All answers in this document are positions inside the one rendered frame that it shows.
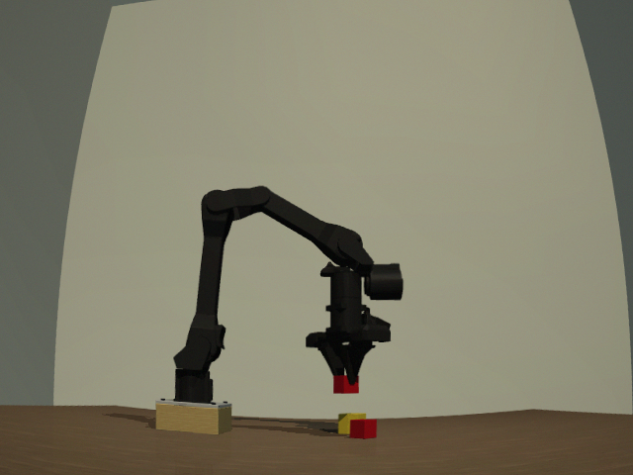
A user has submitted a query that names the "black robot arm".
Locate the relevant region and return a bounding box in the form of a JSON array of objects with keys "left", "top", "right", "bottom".
[{"left": 173, "top": 186, "right": 403, "bottom": 404}]

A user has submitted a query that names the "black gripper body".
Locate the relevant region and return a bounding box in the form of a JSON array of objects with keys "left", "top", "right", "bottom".
[{"left": 306, "top": 297, "right": 391, "bottom": 347}]

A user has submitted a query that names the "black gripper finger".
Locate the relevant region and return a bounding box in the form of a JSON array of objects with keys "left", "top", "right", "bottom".
[
  {"left": 340, "top": 343, "right": 376, "bottom": 384},
  {"left": 317, "top": 347, "right": 345, "bottom": 376}
]

